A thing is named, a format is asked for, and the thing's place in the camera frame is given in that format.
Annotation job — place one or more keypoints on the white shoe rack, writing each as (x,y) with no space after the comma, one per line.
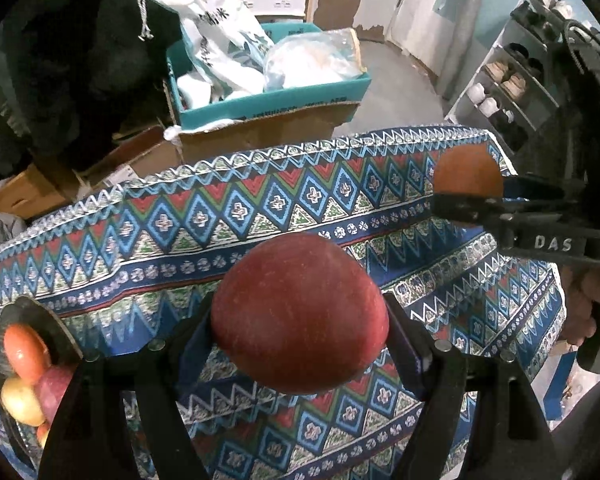
(472,77)

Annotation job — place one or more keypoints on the orange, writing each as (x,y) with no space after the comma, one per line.
(467,175)

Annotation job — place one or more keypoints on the small orange fruit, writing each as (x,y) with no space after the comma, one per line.
(43,432)

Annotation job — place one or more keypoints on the clear plastic bag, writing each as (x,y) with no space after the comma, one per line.
(310,60)

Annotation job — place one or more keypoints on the large red apple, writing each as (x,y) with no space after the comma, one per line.
(300,310)

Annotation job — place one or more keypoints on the dark clothing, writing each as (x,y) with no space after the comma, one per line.
(70,60)

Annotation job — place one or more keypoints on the teal cardboard box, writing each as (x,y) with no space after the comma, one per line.
(280,102)

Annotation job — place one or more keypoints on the white shoe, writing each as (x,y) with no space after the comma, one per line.
(490,106)
(476,92)

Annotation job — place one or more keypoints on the small red apple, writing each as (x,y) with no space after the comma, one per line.
(55,390)

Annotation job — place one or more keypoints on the white door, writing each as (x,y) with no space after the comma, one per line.
(425,20)

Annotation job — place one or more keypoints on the brown cardboard box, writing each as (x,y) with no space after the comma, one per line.
(260,132)
(30,190)

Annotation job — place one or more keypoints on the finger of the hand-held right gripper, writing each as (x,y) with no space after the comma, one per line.
(470,207)
(530,189)

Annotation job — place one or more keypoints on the blue patterned tablecloth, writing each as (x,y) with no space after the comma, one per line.
(230,210)

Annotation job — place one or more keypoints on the yellow apple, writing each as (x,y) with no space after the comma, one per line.
(20,402)

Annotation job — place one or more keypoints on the person's right hand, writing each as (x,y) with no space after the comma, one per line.
(580,320)

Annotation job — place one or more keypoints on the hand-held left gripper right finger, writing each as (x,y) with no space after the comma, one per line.
(405,345)

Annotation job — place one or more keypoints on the black shoe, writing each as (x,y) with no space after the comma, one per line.
(506,117)

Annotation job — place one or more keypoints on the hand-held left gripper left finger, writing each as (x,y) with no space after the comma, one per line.
(195,360)

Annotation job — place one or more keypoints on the orange-red fruit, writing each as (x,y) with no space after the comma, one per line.
(25,355)

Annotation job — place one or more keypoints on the pair of black shoes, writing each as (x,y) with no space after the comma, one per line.
(522,54)

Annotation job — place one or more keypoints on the beige shoe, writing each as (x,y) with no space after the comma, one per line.
(514,85)
(495,67)

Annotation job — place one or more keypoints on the white printed plastic bag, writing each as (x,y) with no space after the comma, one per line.
(215,20)

